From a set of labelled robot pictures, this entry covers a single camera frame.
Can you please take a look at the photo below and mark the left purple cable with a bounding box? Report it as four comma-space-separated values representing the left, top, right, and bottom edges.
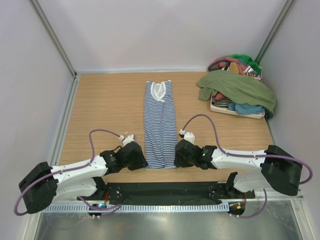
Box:
13, 128, 126, 216

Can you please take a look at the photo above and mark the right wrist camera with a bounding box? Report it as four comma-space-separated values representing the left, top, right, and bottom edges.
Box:
179, 129, 196, 144

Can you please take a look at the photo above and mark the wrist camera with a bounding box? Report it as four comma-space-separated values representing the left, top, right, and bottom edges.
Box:
179, 129, 196, 144
118, 134, 136, 147

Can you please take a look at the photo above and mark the olive green tank top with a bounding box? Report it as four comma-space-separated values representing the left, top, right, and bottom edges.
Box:
196, 70, 277, 114

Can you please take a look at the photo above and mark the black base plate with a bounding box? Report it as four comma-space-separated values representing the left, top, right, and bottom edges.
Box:
84, 181, 256, 206

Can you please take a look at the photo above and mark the left aluminium frame post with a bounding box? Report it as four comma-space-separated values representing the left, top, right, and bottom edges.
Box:
29, 0, 78, 77

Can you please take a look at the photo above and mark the bright green garment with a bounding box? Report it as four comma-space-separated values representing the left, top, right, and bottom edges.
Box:
229, 54, 260, 68

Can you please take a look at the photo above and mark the black white striped garment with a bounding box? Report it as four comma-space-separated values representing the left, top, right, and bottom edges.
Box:
211, 98, 233, 108

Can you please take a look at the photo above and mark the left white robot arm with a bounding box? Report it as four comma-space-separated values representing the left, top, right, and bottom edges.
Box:
18, 141, 148, 214

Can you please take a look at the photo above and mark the teal blue garment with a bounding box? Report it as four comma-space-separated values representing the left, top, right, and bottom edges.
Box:
228, 102, 265, 115

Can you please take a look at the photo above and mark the white plastic tray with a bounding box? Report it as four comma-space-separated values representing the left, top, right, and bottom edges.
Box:
210, 97, 265, 119

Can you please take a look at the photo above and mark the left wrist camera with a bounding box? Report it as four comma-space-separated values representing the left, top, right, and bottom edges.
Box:
118, 134, 136, 147

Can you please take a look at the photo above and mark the slotted cable duct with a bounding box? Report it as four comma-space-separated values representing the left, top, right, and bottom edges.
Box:
42, 202, 229, 214

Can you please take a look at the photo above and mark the blue white striped tank top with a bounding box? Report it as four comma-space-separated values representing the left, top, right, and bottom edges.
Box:
143, 80, 178, 169

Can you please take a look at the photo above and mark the aluminium frame post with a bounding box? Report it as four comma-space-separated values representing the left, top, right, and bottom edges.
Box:
255, 0, 297, 64
29, 0, 78, 77

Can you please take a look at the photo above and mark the right aluminium frame post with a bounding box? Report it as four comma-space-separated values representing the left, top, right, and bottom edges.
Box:
255, 0, 297, 64

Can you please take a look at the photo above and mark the red patterned garment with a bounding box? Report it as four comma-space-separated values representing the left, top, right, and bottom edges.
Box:
207, 56, 263, 83

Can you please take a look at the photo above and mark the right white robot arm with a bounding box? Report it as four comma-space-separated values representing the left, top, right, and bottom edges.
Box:
174, 139, 303, 198

